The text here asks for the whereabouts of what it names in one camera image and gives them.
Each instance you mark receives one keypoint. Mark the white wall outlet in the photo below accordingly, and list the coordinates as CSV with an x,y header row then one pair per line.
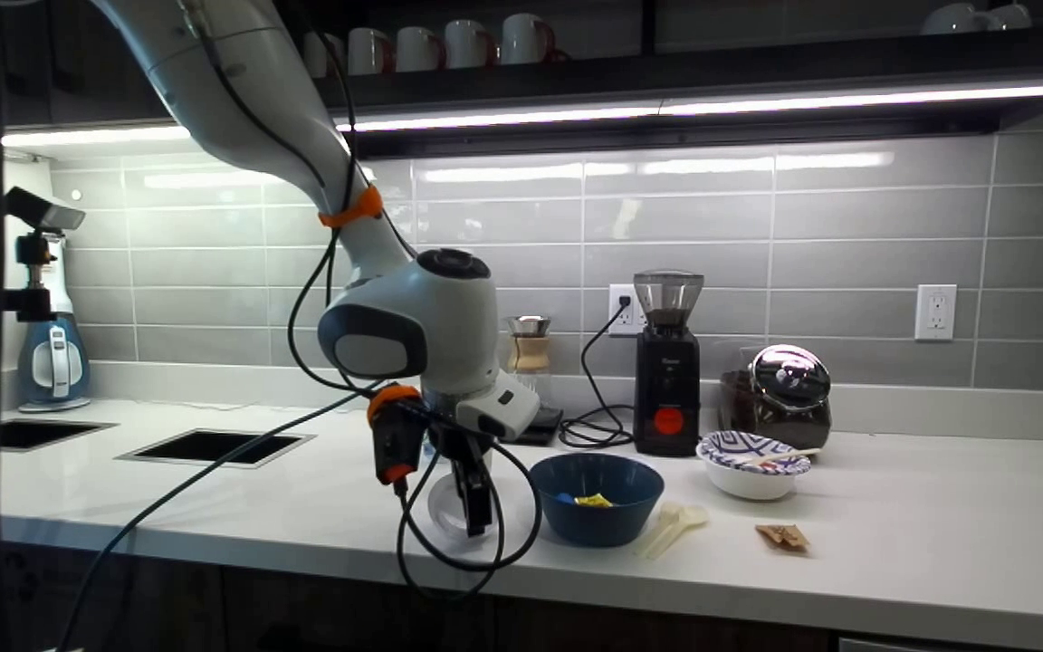
x,y
937,314
620,318

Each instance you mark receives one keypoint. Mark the black coffee grinder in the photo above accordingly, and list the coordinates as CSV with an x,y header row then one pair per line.
x,y
668,375

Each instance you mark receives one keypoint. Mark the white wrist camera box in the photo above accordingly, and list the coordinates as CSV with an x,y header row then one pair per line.
x,y
502,407

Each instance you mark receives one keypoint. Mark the under-shelf light strip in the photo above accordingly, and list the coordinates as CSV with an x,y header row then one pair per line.
x,y
668,109

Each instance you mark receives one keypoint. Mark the black coffee scale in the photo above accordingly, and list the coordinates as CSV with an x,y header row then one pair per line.
x,y
546,425

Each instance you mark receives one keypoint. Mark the white mug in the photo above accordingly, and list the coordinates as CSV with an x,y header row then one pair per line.
x,y
521,38
464,46
415,49
322,56
367,52

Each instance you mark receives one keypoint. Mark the dark lower cabinet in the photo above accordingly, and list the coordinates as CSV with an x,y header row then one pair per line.
x,y
668,629

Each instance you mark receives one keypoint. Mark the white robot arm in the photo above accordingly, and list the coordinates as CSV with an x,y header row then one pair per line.
x,y
244,84

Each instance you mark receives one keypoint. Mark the white blue patterned bowl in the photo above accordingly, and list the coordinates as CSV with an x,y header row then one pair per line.
x,y
752,474

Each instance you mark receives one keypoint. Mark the dark wall shelf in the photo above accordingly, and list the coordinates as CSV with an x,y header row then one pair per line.
x,y
786,67

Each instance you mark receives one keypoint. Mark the chrome kettle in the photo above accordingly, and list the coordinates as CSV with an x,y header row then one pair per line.
x,y
786,394

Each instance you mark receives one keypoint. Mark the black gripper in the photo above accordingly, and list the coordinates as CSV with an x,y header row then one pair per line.
x,y
458,439

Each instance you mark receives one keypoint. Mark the white round plate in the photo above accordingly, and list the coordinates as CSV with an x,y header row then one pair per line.
x,y
436,510

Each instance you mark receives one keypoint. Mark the yellow item in bowl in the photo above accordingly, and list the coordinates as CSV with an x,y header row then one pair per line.
x,y
590,499

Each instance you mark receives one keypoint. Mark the white dish on shelf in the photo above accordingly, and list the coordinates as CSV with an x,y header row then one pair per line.
x,y
975,17

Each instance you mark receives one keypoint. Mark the blue white electric kettle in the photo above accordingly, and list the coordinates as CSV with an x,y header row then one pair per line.
x,y
52,362

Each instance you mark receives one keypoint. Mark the white plastic utensil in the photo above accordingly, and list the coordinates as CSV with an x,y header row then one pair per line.
x,y
670,528

